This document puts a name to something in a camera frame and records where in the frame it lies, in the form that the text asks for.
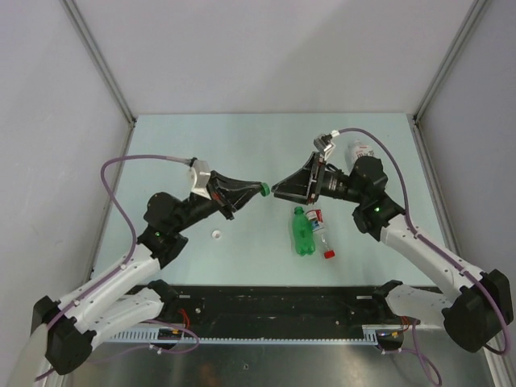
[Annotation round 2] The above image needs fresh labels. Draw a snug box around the green plastic bottle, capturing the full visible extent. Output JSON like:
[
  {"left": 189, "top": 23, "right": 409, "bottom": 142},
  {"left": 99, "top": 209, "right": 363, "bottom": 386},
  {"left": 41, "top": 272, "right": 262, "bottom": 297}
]
[{"left": 292, "top": 206, "right": 316, "bottom": 256}]

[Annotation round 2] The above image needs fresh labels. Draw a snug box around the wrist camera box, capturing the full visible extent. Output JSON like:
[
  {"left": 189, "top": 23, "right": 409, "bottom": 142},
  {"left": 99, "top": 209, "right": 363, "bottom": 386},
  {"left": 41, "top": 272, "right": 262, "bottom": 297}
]
[
  {"left": 189, "top": 158, "right": 211, "bottom": 200},
  {"left": 314, "top": 131, "right": 339, "bottom": 160}
]

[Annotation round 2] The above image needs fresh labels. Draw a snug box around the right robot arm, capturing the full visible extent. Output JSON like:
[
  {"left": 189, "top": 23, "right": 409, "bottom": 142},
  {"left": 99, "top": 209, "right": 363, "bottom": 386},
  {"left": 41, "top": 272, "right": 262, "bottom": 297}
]
[{"left": 272, "top": 152, "right": 514, "bottom": 352}]

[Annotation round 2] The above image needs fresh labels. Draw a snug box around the green bottle cap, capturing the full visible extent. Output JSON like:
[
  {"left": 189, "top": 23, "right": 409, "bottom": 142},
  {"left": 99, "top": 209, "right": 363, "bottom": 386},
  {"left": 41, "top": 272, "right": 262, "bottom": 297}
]
[{"left": 260, "top": 182, "right": 271, "bottom": 197}]

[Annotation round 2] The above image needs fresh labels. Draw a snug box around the aluminium frame post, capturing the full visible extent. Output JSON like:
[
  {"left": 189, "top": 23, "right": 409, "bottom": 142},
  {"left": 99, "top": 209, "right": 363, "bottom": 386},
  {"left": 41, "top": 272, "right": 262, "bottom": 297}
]
[
  {"left": 411, "top": 0, "right": 491, "bottom": 122},
  {"left": 59, "top": 0, "right": 137, "bottom": 124}
]

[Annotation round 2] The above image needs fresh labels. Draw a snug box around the white slotted cable duct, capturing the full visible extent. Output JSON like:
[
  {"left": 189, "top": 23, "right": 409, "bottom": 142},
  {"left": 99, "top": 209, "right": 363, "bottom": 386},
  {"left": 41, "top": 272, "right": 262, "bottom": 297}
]
[{"left": 108, "top": 325, "right": 408, "bottom": 345}]

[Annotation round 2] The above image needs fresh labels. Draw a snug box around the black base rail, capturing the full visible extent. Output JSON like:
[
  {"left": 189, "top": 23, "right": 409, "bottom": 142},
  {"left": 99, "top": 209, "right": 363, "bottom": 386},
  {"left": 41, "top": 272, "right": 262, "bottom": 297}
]
[{"left": 158, "top": 285, "right": 407, "bottom": 338}]

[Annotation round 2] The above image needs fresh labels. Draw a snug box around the clear bottle red label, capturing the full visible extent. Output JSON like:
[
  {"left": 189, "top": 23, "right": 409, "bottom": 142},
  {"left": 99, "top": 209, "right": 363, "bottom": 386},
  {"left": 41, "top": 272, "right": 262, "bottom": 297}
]
[{"left": 306, "top": 208, "right": 334, "bottom": 257}]

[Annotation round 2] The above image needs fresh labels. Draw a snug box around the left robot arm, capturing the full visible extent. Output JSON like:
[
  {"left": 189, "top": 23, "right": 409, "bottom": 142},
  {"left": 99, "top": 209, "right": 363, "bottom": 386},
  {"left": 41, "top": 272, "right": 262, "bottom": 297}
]
[{"left": 32, "top": 170, "right": 270, "bottom": 375}]

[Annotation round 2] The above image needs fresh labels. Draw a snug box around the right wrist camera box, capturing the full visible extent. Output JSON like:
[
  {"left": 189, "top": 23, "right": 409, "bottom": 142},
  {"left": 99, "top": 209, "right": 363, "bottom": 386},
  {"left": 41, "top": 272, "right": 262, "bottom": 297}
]
[{"left": 314, "top": 131, "right": 339, "bottom": 160}]

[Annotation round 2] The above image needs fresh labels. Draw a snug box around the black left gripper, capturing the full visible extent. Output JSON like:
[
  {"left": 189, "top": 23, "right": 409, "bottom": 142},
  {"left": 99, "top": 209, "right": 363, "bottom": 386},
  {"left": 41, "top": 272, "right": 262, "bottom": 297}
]
[{"left": 173, "top": 170, "right": 263, "bottom": 232}]

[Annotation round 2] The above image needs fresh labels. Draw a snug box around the white bottle cap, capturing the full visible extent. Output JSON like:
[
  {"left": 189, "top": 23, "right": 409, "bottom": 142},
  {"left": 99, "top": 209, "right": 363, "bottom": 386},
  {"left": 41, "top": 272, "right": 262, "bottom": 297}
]
[{"left": 211, "top": 230, "right": 222, "bottom": 240}]

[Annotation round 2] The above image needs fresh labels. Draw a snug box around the left aluminium frame post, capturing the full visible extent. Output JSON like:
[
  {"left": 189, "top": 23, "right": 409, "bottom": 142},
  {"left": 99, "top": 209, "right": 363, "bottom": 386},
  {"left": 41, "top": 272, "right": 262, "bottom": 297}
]
[{"left": 59, "top": 0, "right": 137, "bottom": 124}]

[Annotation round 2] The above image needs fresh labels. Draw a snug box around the fruit tea bottle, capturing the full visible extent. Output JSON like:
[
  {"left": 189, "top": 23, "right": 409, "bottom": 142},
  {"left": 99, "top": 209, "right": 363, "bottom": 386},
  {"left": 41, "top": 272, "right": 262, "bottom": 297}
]
[{"left": 345, "top": 139, "right": 376, "bottom": 171}]

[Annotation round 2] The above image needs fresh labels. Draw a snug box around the right aluminium frame post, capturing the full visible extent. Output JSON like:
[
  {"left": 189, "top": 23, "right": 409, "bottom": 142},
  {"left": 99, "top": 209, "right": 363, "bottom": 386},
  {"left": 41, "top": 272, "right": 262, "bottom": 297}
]
[{"left": 411, "top": 0, "right": 491, "bottom": 122}]

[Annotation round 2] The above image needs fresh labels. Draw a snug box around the red bottle cap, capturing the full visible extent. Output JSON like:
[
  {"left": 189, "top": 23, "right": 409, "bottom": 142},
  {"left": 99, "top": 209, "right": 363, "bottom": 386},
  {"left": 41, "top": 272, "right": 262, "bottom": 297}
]
[{"left": 323, "top": 250, "right": 335, "bottom": 259}]

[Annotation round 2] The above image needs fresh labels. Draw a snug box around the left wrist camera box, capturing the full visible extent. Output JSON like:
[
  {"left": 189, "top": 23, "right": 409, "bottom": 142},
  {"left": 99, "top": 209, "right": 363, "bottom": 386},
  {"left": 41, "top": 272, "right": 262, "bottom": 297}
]
[{"left": 189, "top": 158, "right": 211, "bottom": 200}]

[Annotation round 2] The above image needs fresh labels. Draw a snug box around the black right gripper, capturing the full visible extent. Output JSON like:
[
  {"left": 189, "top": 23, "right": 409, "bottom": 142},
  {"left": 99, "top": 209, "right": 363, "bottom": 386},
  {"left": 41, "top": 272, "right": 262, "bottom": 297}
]
[{"left": 272, "top": 152, "right": 365, "bottom": 206}]

